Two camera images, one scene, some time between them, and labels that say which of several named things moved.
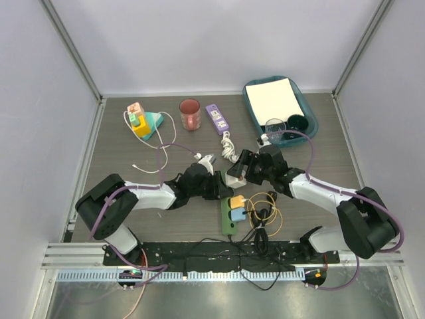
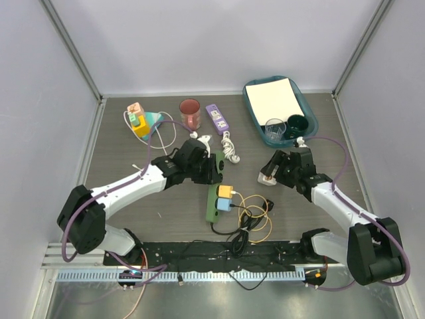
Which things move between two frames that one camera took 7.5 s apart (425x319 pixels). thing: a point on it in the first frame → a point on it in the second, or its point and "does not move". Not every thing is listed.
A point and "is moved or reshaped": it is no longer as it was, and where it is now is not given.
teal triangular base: (151, 119) does not move
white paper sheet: (273, 100) does not move
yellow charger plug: (237, 201) is moved or reshaped
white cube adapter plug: (234, 182) is moved or reshaped
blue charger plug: (238, 214) is moved or reshaped
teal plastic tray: (292, 137) does not move
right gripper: (245, 159) → (281, 158)
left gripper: (219, 189) → (210, 175)
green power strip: (229, 227) → (211, 214)
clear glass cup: (274, 125) does not move
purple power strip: (218, 121) does not move
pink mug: (190, 109) does not move
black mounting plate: (216, 253) does not move
